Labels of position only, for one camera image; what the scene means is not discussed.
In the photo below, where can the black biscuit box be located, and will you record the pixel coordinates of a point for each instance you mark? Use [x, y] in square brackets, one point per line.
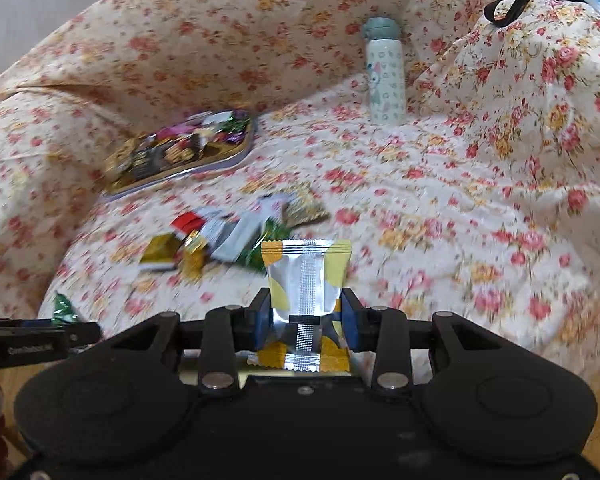
[155, 157]

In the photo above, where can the green candy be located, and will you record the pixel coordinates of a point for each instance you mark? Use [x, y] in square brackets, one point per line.
[64, 310]
[252, 257]

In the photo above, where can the pale green water bottle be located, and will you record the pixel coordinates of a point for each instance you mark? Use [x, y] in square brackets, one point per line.
[386, 75]

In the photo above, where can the gold candy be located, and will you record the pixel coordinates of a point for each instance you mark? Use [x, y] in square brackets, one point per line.
[196, 260]

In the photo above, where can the leopard patterned snack packet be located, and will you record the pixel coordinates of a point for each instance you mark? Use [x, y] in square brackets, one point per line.
[307, 205]

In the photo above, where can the gold snack packet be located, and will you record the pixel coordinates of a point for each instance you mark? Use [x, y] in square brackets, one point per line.
[159, 252]

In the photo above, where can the floral sofa cover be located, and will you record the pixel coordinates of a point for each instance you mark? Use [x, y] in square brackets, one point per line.
[430, 185]

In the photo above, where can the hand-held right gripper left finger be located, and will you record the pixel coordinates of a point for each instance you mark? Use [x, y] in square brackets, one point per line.
[261, 327]

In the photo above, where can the grey snack packet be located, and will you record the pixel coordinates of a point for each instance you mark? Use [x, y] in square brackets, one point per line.
[230, 240]

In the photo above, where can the red white snack packet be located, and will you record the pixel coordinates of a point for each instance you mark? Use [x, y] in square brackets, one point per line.
[187, 222]

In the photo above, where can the yellow silver snack packet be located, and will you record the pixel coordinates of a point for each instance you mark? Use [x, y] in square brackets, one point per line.
[305, 280]

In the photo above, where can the purple rimmed tin tray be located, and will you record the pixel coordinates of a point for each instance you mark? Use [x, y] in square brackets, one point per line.
[230, 160]

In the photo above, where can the pile of assorted wrapped sweets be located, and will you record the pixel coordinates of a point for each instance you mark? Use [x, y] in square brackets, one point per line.
[180, 140]

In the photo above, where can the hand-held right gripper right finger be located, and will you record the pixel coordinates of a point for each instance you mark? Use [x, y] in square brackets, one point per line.
[349, 322]

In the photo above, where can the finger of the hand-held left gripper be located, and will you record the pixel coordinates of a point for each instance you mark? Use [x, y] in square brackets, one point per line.
[37, 324]
[80, 332]

